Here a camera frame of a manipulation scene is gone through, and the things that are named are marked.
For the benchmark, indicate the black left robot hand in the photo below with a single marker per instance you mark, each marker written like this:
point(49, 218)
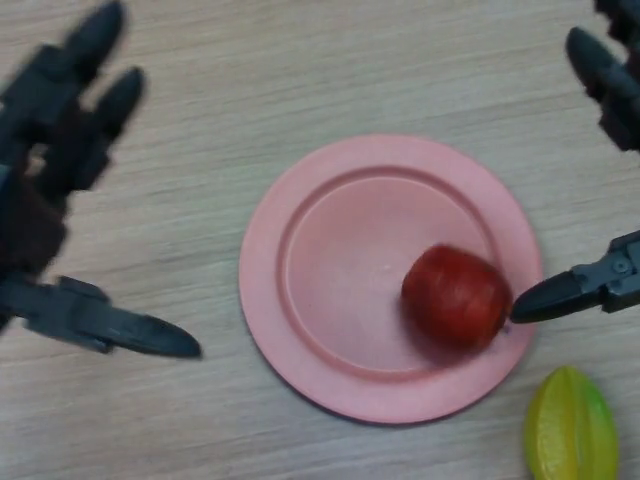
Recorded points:
point(40, 165)

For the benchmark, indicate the red apple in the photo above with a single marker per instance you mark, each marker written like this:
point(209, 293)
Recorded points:
point(455, 295)

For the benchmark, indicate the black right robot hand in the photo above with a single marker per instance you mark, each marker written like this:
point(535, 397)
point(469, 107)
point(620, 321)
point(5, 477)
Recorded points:
point(585, 290)

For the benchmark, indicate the yellow green starfruit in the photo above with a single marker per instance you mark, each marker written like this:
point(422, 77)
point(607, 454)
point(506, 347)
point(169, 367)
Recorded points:
point(570, 427)

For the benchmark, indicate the pink round plate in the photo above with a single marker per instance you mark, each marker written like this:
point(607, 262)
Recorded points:
point(350, 300)

